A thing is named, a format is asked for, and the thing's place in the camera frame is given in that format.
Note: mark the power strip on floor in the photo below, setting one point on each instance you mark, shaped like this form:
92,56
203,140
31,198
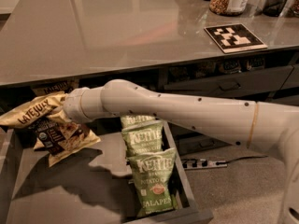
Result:
202,164

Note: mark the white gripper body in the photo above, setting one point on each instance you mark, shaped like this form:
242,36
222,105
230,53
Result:
73,105

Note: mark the brown Late July chip bag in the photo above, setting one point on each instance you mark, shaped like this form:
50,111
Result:
44,115

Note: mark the dark snack bags in drawer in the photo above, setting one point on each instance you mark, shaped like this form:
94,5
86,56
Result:
215,68

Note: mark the grey lower right drawer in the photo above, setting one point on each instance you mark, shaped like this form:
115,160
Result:
195,142

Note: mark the grey upper right drawer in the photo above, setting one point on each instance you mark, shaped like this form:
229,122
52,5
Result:
234,85

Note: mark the black white fiducial marker tile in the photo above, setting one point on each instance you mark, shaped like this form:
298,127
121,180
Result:
232,38

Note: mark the front green Kettle chip bag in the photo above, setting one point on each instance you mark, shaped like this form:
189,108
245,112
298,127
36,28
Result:
151,173

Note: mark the green kettle chip bag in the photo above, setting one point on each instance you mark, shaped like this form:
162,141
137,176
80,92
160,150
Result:
143,138
151,173
131,120

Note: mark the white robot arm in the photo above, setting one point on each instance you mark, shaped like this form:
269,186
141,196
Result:
271,129

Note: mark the open grey top drawer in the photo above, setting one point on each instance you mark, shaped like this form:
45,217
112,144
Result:
90,187

